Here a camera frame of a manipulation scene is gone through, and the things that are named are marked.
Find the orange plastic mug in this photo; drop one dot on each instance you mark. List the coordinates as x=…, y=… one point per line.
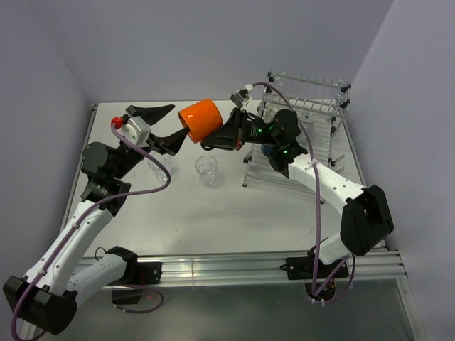
x=201, y=118

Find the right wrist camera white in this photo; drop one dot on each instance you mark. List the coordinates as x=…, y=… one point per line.
x=241, y=98

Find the clear glass right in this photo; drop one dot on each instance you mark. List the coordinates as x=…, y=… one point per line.
x=207, y=169

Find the clear glass left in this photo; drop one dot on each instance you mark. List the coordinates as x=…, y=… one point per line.
x=165, y=161

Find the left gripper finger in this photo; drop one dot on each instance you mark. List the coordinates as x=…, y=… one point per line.
x=171, y=144
x=151, y=115

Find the aluminium mounting rail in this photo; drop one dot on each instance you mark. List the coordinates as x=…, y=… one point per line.
x=262, y=268

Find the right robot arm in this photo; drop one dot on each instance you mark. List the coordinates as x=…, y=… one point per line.
x=365, y=214

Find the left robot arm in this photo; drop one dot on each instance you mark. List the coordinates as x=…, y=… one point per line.
x=49, y=294

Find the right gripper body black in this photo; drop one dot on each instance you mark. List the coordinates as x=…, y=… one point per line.
x=251, y=131

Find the metal wire dish rack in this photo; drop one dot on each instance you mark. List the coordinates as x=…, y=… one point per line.
x=328, y=101

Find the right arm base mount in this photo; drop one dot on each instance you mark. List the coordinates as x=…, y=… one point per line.
x=302, y=268

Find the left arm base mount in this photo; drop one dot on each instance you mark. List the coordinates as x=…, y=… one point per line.
x=136, y=293

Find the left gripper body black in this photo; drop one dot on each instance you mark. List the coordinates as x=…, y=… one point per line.
x=152, y=148

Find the dark blue cup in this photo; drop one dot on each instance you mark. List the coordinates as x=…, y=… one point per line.
x=266, y=149

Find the clear glass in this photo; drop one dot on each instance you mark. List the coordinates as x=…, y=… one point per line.
x=165, y=161
x=207, y=169

